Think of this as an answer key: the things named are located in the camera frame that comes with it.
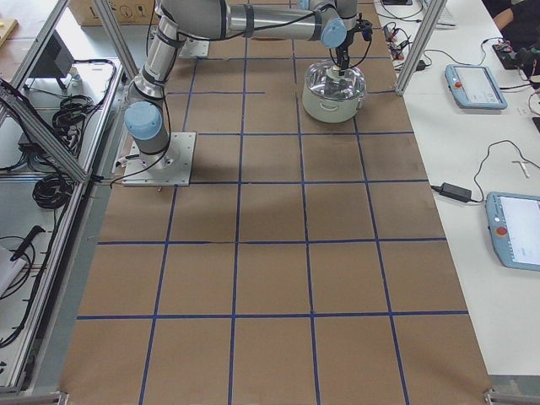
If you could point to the glass pot lid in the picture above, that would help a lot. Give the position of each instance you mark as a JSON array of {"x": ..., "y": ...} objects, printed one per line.
[{"x": 326, "y": 80}]

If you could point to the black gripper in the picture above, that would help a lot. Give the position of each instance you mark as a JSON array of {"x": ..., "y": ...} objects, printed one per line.
[{"x": 342, "y": 53}]

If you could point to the near blue teach pendant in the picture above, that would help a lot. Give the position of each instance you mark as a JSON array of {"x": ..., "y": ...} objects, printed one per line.
[{"x": 513, "y": 221}]

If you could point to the white cooking pot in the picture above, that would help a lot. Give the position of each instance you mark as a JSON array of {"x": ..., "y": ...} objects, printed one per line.
[{"x": 328, "y": 110}]

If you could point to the cardboard box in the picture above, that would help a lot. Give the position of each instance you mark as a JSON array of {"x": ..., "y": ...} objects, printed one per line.
[{"x": 127, "y": 12}]

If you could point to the blue teach pendant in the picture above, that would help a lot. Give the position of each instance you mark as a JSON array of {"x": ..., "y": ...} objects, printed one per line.
[
  {"x": 513, "y": 221},
  {"x": 474, "y": 87}
]

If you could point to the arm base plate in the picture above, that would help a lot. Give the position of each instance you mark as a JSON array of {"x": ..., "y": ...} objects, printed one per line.
[{"x": 175, "y": 169}]

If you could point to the far blue teach pendant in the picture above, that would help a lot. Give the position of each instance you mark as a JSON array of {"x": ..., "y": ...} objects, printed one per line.
[{"x": 474, "y": 87}]

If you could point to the black power adapter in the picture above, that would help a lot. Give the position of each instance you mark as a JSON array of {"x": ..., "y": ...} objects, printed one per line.
[{"x": 453, "y": 192}]

